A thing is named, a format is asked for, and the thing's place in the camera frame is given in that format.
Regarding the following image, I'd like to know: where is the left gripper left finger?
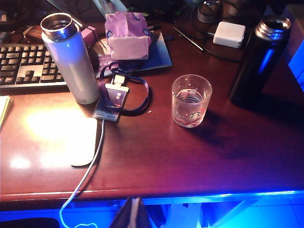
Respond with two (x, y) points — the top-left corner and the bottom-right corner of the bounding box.
(109, 197), (137, 228)

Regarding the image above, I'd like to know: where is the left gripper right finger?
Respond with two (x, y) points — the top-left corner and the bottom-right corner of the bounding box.
(136, 197), (153, 228)

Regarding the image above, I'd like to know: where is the black thermos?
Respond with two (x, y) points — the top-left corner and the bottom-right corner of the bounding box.
(228, 15), (292, 108)

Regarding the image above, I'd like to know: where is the printed glass cup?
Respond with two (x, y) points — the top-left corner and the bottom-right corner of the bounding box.
(171, 74), (213, 129)

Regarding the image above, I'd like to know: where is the white thermos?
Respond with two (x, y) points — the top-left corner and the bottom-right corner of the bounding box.
(40, 12), (101, 105)

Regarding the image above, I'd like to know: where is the small round cup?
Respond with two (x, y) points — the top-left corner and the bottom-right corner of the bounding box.
(197, 0), (223, 24)

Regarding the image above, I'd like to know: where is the white flat mouse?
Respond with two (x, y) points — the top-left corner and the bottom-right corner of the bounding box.
(26, 114), (98, 167)

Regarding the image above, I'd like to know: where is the dark blue pad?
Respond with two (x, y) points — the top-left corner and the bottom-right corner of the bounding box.
(95, 30), (173, 79)

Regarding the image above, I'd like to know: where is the purple packet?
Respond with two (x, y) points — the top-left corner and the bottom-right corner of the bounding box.
(93, 39), (119, 73)

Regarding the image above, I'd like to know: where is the white notebook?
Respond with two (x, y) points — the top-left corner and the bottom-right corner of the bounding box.
(0, 95), (13, 128)

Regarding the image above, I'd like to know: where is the black keyboard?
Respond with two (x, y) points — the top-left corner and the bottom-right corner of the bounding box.
(0, 43), (67, 89)

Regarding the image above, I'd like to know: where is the tissue pack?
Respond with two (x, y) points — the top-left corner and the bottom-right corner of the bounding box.
(104, 11), (153, 61)

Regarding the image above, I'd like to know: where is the silver pen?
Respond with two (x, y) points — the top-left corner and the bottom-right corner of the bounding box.
(172, 26), (205, 52)

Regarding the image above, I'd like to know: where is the small purple box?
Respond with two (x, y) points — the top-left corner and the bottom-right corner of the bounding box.
(80, 25), (99, 44)

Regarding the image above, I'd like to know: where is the white power adapter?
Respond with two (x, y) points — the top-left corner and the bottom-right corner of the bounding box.
(212, 21), (246, 49)

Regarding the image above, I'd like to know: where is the light blue cable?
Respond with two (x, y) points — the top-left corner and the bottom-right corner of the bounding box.
(58, 118), (106, 228)

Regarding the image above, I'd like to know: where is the badge card with lanyard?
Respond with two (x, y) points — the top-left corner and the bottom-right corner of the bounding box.
(92, 62), (151, 124)

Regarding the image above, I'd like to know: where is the black cable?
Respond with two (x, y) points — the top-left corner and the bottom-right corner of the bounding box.
(191, 1), (241, 63)

